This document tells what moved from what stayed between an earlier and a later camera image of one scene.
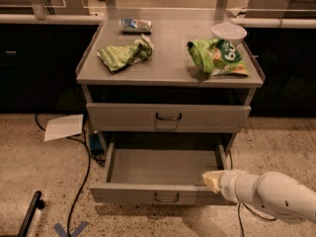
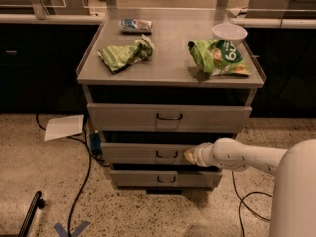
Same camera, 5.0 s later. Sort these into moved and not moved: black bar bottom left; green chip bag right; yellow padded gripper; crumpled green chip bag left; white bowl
Moved: yellow padded gripper
Not moved: black bar bottom left; crumpled green chip bag left; green chip bag right; white bowl
